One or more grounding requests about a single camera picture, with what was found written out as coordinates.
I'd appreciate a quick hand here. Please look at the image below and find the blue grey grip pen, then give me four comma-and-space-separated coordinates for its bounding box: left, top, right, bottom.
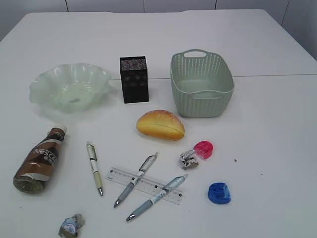
126, 174, 188, 222

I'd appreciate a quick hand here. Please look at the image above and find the brown Nescafe coffee bottle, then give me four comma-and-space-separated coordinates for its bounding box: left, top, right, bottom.
13, 124, 67, 194

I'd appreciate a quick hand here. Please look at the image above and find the pale green ruffled glass plate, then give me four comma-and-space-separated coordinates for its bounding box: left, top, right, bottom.
29, 63, 111, 114

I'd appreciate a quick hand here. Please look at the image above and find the clear plastic ruler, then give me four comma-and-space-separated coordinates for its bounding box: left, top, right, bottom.
106, 167, 183, 205

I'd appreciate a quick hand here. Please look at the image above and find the pink correction tape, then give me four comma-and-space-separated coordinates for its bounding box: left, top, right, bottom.
194, 141, 213, 160

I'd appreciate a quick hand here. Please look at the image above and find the white and green pen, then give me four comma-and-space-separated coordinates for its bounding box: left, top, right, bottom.
86, 141, 104, 197

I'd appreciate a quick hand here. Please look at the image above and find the black square pen holder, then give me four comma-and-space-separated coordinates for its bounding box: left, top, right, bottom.
120, 56, 149, 104

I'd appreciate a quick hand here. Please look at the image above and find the blue correction tape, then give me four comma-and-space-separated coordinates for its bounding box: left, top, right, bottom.
208, 182, 231, 204

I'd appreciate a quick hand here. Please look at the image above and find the blue label paper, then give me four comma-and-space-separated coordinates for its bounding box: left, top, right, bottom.
58, 214, 85, 238

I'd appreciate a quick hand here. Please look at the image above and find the grey paper ball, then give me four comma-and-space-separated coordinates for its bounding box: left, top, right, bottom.
179, 150, 199, 170

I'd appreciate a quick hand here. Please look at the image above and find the green plastic woven basket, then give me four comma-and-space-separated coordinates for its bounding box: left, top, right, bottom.
170, 49, 234, 118

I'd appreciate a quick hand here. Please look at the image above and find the yellow bread loaf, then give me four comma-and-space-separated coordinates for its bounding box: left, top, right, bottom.
136, 110, 185, 141

